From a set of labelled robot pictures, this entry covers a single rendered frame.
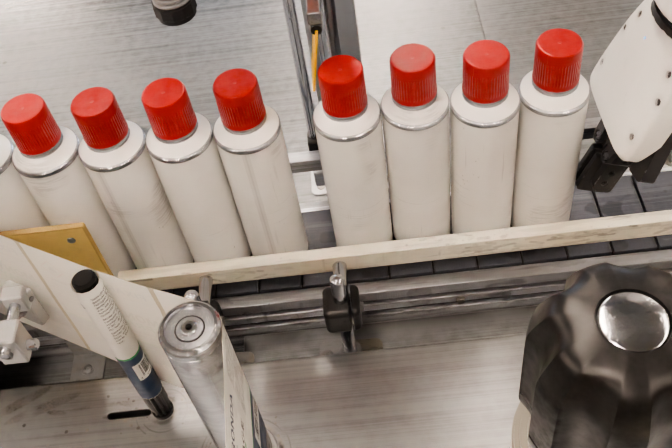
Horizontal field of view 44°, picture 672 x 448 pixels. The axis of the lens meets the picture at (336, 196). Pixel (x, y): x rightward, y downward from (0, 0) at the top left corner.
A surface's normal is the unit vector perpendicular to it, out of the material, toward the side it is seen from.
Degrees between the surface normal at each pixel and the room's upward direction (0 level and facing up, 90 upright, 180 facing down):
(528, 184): 90
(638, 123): 69
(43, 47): 0
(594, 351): 10
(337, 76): 2
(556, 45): 3
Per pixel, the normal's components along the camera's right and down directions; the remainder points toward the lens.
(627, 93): -0.96, -0.13
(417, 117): -0.10, 0.04
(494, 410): -0.11, -0.64
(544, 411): -0.86, 0.44
